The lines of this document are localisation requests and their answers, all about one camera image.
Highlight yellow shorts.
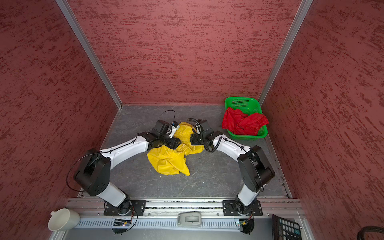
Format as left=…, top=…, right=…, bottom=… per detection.
left=147, top=122, right=205, bottom=176

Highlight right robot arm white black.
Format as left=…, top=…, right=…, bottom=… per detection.
left=188, top=118, right=275, bottom=216

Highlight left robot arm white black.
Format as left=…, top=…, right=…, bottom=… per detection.
left=73, top=120, right=182, bottom=216

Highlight red shorts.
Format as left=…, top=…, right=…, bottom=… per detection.
left=222, top=108, right=269, bottom=136

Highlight green plastic basket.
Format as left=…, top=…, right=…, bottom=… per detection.
left=225, top=97, right=268, bottom=141

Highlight grey tape dispenser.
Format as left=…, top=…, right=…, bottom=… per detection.
left=177, top=212, right=202, bottom=228

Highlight black calculator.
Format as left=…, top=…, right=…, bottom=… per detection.
left=272, top=215, right=302, bottom=240

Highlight white ceramic cup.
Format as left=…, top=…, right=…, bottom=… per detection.
left=48, top=208, right=81, bottom=232

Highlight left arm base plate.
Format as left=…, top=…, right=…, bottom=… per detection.
left=104, top=200, right=147, bottom=217

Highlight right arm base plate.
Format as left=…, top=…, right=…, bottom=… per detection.
left=222, top=200, right=263, bottom=217

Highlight white slotted cable duct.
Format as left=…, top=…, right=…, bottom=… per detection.
left=76, top=218, right=240, bottom=231

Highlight left circuit board with wires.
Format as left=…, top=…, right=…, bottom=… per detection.
left=112, top=210, right=139, bottom=235

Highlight circuit board with wires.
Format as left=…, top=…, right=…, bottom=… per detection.
left=239, top=212, right=255, bottom=235
left=112, top=210, right=139, bottom=235

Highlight right circuit board with wires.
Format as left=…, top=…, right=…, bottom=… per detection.
left=239, top=212, right=255, bottom=235

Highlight aluminium rail frame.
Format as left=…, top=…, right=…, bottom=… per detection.
left=50, top=197, right=315, bottom=240

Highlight right corner aluminium post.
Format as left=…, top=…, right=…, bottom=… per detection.
left=259, top=0, right=313, bottom=106

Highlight corner aluminium post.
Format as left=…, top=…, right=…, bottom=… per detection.
left=259, top=0, right=313, bottom=106
left=56, top=0, right=123, bottom=111

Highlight left corner aluminium post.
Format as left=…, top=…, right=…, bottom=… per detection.
left=56, top=0, right=123, bottom=111

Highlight black cable coil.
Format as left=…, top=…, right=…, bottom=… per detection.
left=356, top=225, right=384, bottom=240

